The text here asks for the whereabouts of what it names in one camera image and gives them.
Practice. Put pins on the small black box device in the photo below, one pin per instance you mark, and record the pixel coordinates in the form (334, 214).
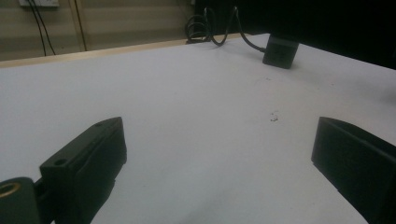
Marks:
(279, 53)

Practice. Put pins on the white wall power strip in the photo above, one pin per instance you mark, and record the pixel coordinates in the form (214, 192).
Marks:
(39, 2)

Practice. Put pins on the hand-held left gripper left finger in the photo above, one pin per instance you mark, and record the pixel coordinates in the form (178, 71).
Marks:
(84, 168)

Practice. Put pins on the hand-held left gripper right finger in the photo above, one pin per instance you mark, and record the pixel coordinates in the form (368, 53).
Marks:
(355, 161)

